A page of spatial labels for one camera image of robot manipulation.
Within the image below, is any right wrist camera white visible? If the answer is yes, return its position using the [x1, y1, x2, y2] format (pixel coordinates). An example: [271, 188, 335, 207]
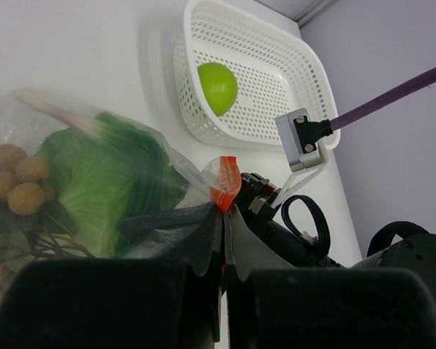
[272, 108, 333, 208]

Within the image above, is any brown fake longan bunch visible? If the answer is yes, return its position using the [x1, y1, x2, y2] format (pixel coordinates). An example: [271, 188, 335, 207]
[0, 143, 88, 292]

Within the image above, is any green fake lettuce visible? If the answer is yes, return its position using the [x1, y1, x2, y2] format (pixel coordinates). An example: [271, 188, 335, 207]
[37, 112, 189, 258]

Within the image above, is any green fake apple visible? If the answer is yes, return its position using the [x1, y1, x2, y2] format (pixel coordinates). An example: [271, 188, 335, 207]
[198, 63, 238, 116]

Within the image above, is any white perforated plastic basket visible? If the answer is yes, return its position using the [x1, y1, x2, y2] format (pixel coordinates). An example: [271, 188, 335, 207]
[174, 1, 338, 151]

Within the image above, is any clear zip bag orange seal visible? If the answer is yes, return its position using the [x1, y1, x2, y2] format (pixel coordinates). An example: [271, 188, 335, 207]
[0, 88, 241, 299]

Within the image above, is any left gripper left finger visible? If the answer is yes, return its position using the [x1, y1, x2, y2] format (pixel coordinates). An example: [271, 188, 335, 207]
[0, 209, 222, 349]

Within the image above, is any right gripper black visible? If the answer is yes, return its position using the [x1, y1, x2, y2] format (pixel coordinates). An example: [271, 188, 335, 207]
[117, 172, 280, 243]

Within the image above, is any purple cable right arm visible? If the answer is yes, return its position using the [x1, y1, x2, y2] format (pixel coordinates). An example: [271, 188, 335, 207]
[319, 60, 436, 138]

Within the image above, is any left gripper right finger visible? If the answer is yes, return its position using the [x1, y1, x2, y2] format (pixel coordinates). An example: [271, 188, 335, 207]
[223, 209, 436, 349]

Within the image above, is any right aluminium frame post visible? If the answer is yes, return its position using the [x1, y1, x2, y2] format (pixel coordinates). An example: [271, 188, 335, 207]
[292, 0, 339, 29]

